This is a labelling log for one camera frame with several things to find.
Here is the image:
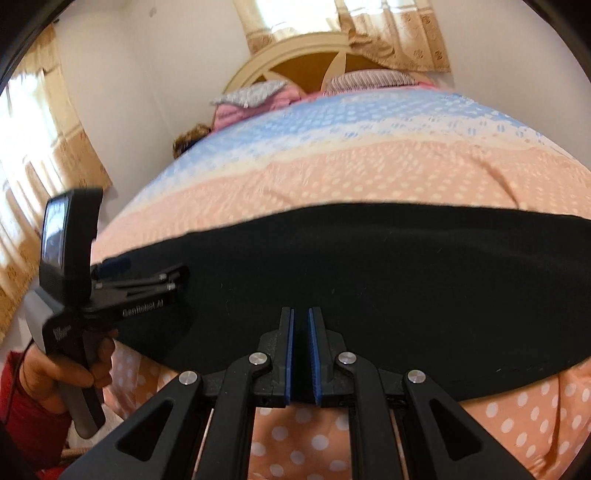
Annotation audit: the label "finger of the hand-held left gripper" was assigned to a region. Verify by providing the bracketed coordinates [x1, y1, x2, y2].
[95, 257, 132, 280]
[95, 264, 191, 297]

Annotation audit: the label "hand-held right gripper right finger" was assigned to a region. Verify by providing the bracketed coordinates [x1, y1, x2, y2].
[308, 307, 536, 480]

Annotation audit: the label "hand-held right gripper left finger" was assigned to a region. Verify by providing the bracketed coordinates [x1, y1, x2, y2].
[76, 307, 296, 480]

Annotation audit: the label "black pants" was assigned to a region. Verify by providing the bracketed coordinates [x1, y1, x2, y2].
[91, 202, 591, 401]

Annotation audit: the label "person's left hand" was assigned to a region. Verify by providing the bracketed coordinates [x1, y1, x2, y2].
[21, 337, 119, 415]

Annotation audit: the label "beige side window curtain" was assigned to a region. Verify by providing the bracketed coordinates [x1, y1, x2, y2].
[0, 23, 114, 332]

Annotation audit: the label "brown furry toy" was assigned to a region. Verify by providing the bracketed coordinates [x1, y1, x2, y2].
[172, 122, 214, 160]

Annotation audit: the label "pink folded blanket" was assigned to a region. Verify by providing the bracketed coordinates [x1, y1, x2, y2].
[213, 88, 303, 136]

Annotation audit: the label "polka dot bed blanket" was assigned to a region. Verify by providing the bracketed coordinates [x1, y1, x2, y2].
[90, 89, 591, 480]

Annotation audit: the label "grey patterned pillow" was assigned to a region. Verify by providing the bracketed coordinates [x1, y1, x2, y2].
[210, 79, 290, 110]

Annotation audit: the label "cream wooden headboard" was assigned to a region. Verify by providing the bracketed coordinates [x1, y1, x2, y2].
[223, 32, 372, 94]

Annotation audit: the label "striped pillow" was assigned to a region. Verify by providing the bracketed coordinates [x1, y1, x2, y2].
[323, 69, 419, 96]

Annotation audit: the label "beige curtain behind headboard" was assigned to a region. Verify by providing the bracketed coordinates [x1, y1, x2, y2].
[233, 0, 451, 73]

